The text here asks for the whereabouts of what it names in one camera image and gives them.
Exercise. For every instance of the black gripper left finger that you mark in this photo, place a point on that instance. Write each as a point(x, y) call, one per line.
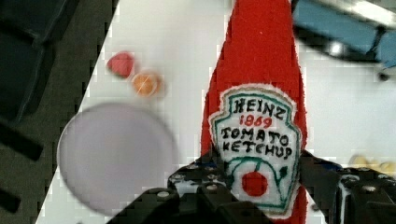
point(200, 186)

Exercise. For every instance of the orange slice toy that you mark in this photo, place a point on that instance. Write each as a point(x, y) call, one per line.
point(146, 84)

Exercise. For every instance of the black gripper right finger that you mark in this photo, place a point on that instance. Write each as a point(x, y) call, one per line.
point(348, 195)

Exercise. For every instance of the silver black toaster oven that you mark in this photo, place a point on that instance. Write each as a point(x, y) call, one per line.
point(361, 31)

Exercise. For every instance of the lilac round plate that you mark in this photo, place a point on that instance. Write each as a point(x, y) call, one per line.
point(109, 154)

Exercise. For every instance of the red green toy fruit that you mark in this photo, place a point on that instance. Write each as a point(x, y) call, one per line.
point(121, 64)

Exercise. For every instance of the red plush ketchup bottle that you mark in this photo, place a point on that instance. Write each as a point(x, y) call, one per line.
point(254, 114)

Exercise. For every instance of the yellow plush banana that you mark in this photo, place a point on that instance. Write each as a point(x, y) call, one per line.
point(386, 167)

